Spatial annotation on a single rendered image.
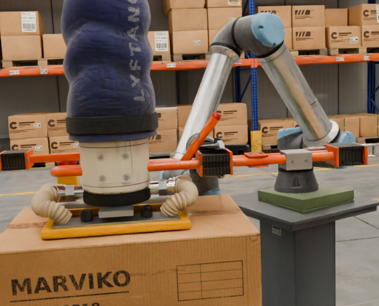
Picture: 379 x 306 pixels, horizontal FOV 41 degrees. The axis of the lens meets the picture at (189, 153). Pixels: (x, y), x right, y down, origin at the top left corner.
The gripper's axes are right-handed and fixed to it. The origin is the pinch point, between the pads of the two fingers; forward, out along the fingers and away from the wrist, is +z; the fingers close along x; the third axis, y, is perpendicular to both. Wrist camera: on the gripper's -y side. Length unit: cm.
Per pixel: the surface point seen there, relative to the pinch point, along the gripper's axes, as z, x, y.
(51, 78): -829, 40, 181
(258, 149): -716, -94, -172
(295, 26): -738, 109, -246
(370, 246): -228, -106, -145
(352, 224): -283, -106, -155
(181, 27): -719, 111, -51
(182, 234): 17.5, -13.3, 12.7
